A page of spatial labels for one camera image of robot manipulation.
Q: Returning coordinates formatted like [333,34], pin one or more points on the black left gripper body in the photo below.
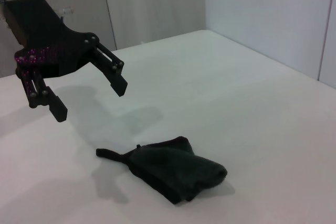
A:
[44,32]

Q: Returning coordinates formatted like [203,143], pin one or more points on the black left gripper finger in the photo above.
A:
[56,107]
[118,83]

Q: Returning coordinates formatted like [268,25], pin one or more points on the dark blue rag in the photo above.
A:
[178,171]

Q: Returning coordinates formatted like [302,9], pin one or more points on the clear cylindrical knob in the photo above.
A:
[67,11]

